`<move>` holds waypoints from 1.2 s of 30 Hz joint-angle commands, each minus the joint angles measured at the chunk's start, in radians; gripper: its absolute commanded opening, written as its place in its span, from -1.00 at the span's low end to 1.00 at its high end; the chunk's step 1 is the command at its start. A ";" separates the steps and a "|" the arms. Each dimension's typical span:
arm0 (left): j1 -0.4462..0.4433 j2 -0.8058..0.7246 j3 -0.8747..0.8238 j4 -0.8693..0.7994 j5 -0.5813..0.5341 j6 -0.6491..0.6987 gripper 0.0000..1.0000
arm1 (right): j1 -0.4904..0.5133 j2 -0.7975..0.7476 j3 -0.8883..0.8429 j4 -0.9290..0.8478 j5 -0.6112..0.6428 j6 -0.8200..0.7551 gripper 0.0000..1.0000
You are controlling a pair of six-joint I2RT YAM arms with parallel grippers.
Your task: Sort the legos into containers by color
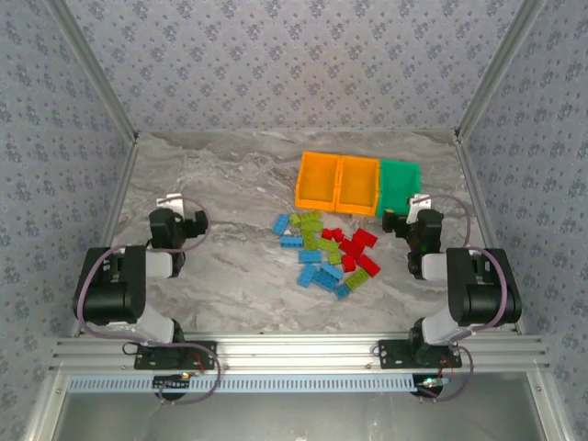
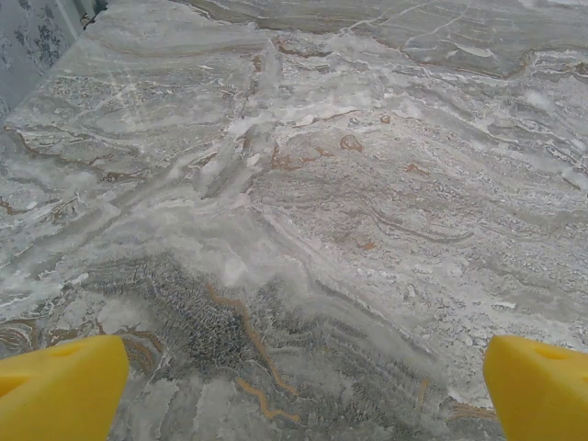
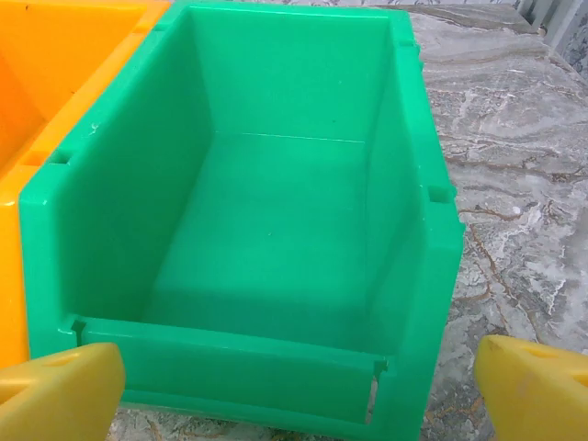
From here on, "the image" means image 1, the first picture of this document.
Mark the small square green lego brick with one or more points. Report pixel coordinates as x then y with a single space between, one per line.
334 257

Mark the small square blue lego brick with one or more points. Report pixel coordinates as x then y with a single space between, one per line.
342 291

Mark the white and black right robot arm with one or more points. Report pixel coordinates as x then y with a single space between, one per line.
482 294

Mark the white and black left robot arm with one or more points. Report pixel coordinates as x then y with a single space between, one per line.
110 294

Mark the green plastic bin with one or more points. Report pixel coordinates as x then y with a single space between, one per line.
397 184

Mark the orange plastic bin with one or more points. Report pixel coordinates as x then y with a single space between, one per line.
358 184
317 184

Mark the grey metal panel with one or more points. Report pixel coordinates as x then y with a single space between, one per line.
298 418

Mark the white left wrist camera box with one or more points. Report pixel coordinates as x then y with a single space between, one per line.
170 203

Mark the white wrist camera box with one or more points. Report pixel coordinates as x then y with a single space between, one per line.
420 204
170 203

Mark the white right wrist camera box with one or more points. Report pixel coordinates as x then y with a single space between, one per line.
420 204

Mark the aluminium side table rail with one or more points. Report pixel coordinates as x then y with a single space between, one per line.
473 184
114 206

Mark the black bracket with LED board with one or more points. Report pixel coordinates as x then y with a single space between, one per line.
172 382
432 383

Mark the aluminium front frame rail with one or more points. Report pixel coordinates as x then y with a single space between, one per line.
298 351

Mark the aluminium upright frame post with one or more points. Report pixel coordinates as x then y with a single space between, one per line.
497 69
95 69

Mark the aluminium lower frame leg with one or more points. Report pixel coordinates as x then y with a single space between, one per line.
551 413
43 413

